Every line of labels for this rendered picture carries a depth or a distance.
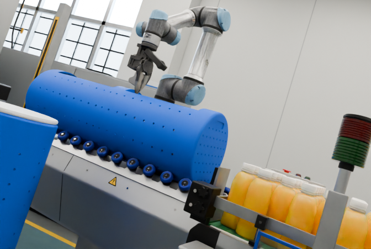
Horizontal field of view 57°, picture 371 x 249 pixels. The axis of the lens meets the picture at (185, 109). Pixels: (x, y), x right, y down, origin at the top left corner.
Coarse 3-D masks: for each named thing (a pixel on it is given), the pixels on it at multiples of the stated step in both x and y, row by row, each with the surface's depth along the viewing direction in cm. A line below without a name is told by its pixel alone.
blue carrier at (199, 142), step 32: (32, 96) 149; (64, 96) 141; (96, 96) 135; (128, 96) 131; (64, 128) 142; (96, 128) 130; (128, 128) 123; (160, 128) 117; (192, 128) 112; (224, 128) 127; (160, 160) 117; (192, 160) 110
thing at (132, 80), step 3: (135, 72) 142; (141, 72) 140; (135, 75) 142; (141, 75) 140; (129, 78) 143; (132, 78) 142; (135, 78) 141; (141, 78) 141; (129, 81) 143; (132, 81) 142; (135, 81) 140; (138, 81) 140; (135, 84) 140; (138, 84) 140; (135, 87) 141; (138, 87) 141; (135, 90) 141; (138, 90) 141
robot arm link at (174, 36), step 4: (172, 28) 150; (168, 32) 148; (172, 32) 150; (176, 32) 152; (164, 36) 148; (168, 36) 149; (172, 36) 151; (176, 36) 152; (180, 36) 155; (164, 40) 152; (168, 40) 152; (172, 40) 152; (176, 40) 154; (172, 44) 156; (176, 44) 156
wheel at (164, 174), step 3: (165, 171) 117; (168, 171) 117; (162, 174) 116; (165, 174) 116; (168, 174) 116; (171, 174) 116; (162, 177) 115; (165, 177) 115; (168, 177) 115; (171, 177) 115; (162, 180) 115; (165, 180) 114; (168, 180) 114; (171, 180) 115
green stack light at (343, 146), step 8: (336, 144) 70; (344, 144) 68; (352, 144) 67; (360, 144) 67; (368, 144) 67; (336, 152) 69; (344, 152) 68; (352, 152) 67; (360, 152) 67; (368, 152) 68; (336, 160) 69; (344, 160) 67; (352, 160) 67; (360, 160) 67
